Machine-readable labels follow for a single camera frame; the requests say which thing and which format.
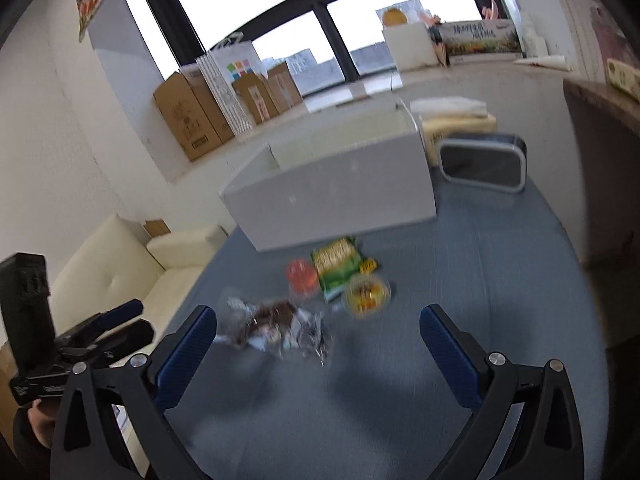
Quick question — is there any clear bag brown snack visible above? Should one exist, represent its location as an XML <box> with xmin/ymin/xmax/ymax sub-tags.
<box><xmin>214</xmin><ymin>296</ymin><xmax>331</xmax><ymax>365</ymax></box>

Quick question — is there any red jelly cup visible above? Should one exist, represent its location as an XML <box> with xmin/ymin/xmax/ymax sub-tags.
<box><xmin>286</xmin><ymin>259</ymin><xmax>319</xmax><ymax>295</ymax></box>

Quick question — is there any green snack packet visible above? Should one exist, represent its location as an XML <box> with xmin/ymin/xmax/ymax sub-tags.
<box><xmin>310</xmin><ymin>237</ymin><xmax>378</xmax><ymax>302</ymax></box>

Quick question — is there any clear fruit jelly cup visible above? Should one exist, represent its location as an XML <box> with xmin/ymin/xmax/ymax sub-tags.
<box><xmin>343</xmin><ymin>274</ymin><xmax>392</xmax><ymax>318</ymax></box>

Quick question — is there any left hand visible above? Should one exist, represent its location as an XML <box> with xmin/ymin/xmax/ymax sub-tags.
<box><xmin>27</xmin><ymin>399</ymin><xmax>61</xmax><ymax>448</ymax></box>

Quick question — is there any cream sofa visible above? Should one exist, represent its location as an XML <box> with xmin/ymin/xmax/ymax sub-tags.
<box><xmin>50</xmin><ymin>214</ymin><xmax>228</xmax><ymax>337</ymax></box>

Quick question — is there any blue table cloth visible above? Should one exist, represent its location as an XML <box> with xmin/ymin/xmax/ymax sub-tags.
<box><xmin>166</xmin><ymin>180</ymin><xmax>608</xmax><ymax>479</ymax></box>

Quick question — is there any large cardboard box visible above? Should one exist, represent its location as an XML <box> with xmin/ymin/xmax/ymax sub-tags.
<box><xmin>153</xmin><ymin>65</ymin><xmax>234</xmax><ymax>162</ymax></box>

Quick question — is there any white open box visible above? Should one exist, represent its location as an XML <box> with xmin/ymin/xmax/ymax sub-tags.
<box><xmin>219</xmin><ymin>100</ymin><xmax>437</xmax><ymax>252</ymax></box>

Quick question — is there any black white-rimmed tray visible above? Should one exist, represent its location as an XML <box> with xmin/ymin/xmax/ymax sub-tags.
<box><xmin>436</xmin><ymin>133</ymin><xmax>527</xmax><ymax>194</ymax></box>

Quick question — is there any dark side cabinet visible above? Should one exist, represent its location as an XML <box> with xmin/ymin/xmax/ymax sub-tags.
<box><xmin>562</xmin><ymin>77</ymin><xmax>640</xmax><ymax>351</ymax></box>

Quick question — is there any beige patterned tissue box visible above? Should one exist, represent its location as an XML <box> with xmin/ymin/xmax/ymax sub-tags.
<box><xmin>606</xmin><ymin>58</ymin><xmax>640</xmax><ymax>100</ymax></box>

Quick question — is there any white foam box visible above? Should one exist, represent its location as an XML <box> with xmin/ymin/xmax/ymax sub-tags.
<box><xmin>382</xmin><ymin>22</ymin><xmax>439</xmax><ymax>72</ymax></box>

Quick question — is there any round orange object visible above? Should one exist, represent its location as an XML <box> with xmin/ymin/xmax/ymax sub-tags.
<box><xmin>382</xmin><ymin>8</ymin><xmax>408</xmax><ymax>27</ymax></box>

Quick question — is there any printed long carton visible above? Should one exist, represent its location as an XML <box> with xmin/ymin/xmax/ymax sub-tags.
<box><xmin>438</xmin><ymin>18</ymin><xmax>523</xmax><ymax>64</ymax></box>

